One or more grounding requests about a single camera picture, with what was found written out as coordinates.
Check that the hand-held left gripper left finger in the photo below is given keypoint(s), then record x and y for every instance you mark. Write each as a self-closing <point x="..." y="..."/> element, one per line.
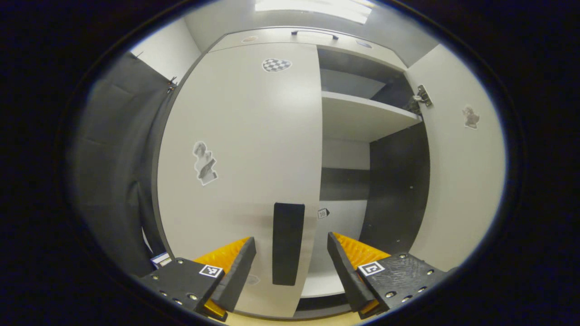
<point x="238" y="280"/>

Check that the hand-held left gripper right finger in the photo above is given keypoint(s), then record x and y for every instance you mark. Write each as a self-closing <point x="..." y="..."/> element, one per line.
<point x="346" y="276"/>

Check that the grey double-door shoe cabinet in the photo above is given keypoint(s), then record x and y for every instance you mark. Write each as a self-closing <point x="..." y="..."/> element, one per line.
<point x="398" y="181"/>

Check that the checkered-sticker grey cabinet door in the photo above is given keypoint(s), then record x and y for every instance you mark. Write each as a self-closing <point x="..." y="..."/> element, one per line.
<point x="253" y="136"/>

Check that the box-sticker grey cabinet door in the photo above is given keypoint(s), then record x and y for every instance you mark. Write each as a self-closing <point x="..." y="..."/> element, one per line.
<point x="462" y="181"/>

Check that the grey cabinet shelf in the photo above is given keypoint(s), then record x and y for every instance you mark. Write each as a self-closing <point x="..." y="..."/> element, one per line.
<point x="358" y="117"/>

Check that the metal door hinge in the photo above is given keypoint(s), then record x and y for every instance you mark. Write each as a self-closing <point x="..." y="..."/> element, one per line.
<point x="423" y="96"/>

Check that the grey cabinet drawer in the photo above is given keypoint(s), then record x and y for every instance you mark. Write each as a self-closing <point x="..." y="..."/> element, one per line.
<point x="272" y="38"/>

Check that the stack of books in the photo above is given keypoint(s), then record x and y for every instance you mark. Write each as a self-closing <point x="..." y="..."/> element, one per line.
<point x="161" y="260"/>

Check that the black backdrop cloth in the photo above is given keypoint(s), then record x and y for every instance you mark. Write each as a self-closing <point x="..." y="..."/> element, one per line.
<point x="113" y="172"/>

